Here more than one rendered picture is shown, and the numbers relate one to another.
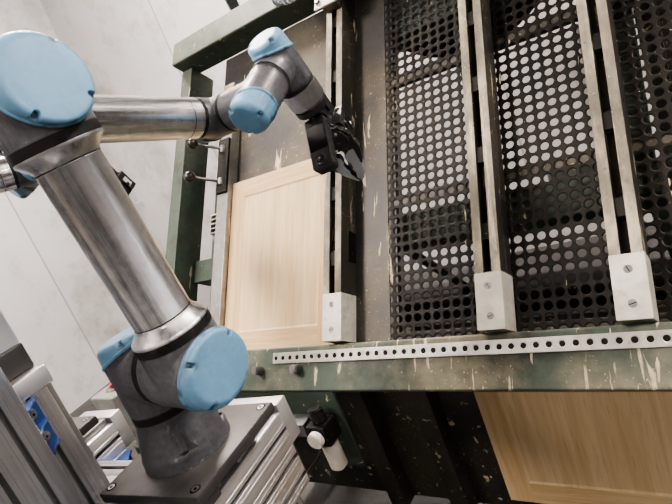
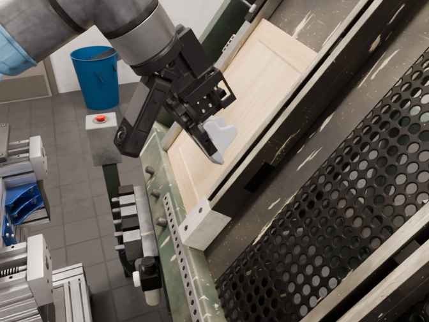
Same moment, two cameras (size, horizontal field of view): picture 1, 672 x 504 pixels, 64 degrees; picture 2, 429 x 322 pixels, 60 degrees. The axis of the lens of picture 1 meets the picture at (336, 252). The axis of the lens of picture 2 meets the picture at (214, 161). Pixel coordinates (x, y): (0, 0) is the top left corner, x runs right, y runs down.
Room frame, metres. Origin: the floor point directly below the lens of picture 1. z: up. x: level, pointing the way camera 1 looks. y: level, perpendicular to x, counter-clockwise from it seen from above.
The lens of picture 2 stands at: (0.79, -0.40, 1.64)
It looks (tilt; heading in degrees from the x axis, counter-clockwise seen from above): 34 degrees down; 38
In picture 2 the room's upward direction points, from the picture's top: straight up
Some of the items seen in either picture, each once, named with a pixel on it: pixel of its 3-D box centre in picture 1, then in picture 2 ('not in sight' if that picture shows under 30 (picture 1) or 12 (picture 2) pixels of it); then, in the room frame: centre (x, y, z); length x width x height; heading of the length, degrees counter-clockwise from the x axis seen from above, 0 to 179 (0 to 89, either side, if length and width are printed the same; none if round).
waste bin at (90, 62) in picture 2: not in sight; (100, 76); (2.82, 2.58, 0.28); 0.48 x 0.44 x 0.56; 150
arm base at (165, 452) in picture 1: (176, 421); not in sight; (0.83, 0.36, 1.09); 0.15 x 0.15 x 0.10
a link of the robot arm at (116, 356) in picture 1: (147, 363); not in sight; (0.83, 0.35, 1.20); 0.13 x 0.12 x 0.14; 47
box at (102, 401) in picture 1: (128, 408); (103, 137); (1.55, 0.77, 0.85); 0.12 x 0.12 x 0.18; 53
